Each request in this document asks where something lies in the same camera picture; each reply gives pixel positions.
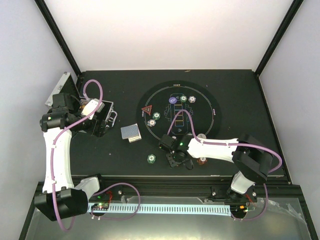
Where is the white round dealer button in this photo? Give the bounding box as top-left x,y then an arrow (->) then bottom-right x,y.
197,133 -> 207,139

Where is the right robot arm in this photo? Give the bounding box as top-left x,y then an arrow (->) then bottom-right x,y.
158,134 -> 273,202

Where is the green poker chip stack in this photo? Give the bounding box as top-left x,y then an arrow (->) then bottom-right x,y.
147,154 -> 156,164

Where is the blue playing card deck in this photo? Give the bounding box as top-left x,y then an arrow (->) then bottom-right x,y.
120,124 -> 140,140

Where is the red triangle marker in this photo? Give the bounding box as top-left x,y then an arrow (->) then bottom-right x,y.
141,105 -> 152,116

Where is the base circuit board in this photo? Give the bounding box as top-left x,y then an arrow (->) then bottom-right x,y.
230,205 -> 256,213
91,203 -> 109,211

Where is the aluminium poker chip case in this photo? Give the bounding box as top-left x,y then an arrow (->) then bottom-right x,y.
39,72 -> 118,138

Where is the purple round button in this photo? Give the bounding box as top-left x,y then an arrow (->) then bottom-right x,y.
168,96 -> 178,105

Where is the black aluminium rail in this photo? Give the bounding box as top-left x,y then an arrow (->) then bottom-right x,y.
99,175 -> 232,197

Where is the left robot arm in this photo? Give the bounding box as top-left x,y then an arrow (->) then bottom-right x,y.
34,93 -> 117,221

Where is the white slotted cable duct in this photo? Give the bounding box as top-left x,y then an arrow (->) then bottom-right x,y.
87,203 -> 231,217

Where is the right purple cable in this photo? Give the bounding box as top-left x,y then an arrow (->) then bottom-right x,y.
166,108 -> 283,223

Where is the round black poker mat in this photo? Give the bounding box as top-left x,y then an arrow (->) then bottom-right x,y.
136,80 -> 222,147

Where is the right base circuit board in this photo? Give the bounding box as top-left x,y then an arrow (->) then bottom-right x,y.
230,205 -> 256,213

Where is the left base circuit board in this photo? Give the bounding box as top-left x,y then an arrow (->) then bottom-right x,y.
91,203 -> 109,211

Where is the red brown poker chip stack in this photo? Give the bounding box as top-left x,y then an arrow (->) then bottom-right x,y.
197,157 -> 207,165

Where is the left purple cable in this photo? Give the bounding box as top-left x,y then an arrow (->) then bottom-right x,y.
51,79 -> 140,231

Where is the purple cable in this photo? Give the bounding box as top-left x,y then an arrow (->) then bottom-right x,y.
166,108 -> 283,223
51,79 -> 140,231

